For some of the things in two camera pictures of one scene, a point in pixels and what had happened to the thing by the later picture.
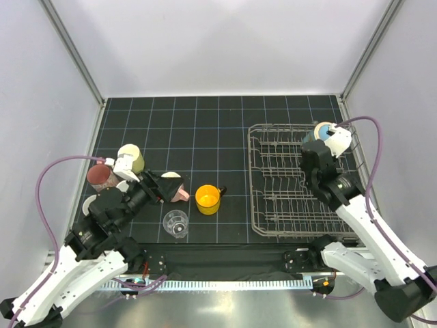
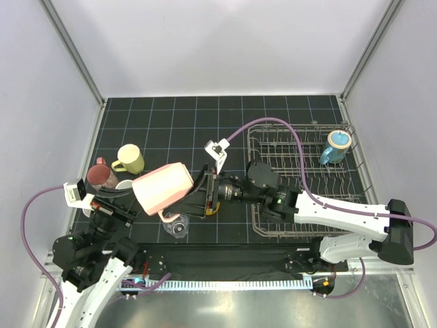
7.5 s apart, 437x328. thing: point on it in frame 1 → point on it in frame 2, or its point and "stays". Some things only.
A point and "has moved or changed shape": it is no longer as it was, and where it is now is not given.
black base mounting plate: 293,261 stays
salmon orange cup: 123,186 stays
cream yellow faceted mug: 138,165 stays
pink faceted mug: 181,195 has moved or changed shape
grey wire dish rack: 283,201 stays
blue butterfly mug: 320,130 → 339,142
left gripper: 152,185 → 114,210
